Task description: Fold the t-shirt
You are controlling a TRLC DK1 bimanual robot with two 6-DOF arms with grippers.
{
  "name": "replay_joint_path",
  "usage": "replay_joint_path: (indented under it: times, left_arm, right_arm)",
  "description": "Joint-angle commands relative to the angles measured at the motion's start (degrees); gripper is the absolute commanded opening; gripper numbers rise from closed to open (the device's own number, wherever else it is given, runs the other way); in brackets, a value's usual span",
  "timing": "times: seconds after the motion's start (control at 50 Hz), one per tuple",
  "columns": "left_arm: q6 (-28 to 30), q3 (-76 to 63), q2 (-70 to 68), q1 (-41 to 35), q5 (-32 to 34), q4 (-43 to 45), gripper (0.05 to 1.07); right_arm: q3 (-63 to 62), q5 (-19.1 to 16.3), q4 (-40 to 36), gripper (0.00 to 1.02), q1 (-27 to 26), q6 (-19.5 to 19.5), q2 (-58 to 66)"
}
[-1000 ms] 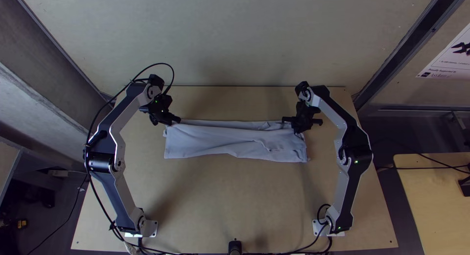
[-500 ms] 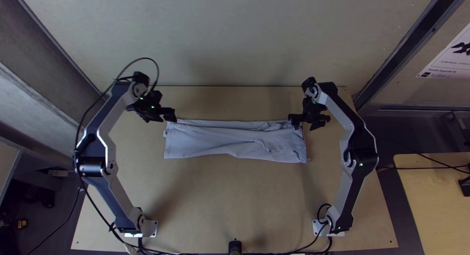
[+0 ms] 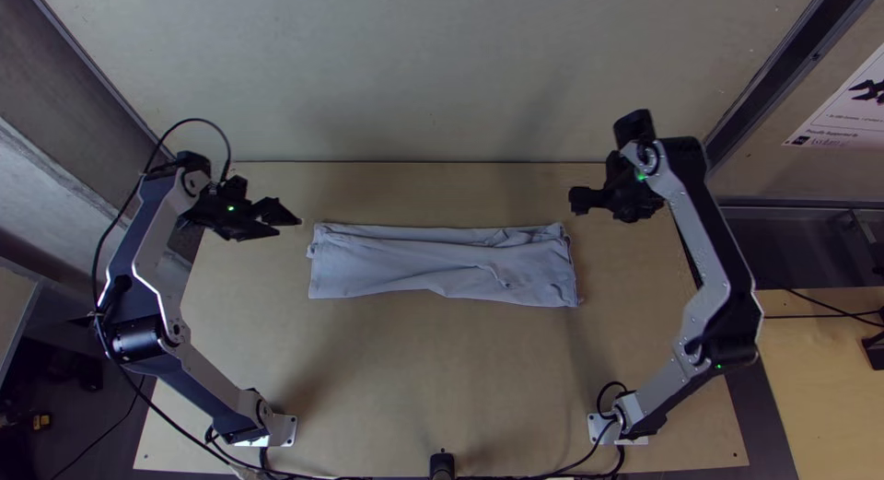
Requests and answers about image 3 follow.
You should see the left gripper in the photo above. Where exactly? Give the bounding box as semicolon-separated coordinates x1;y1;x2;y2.
181;188;304;243

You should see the light grey t-shirt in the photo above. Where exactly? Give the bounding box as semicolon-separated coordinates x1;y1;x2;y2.
307;221;581;310

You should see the white printed poster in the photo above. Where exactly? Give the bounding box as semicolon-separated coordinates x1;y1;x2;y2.
782;42;884;154

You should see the grey metal frame post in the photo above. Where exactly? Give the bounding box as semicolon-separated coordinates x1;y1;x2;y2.
703;0;884;168

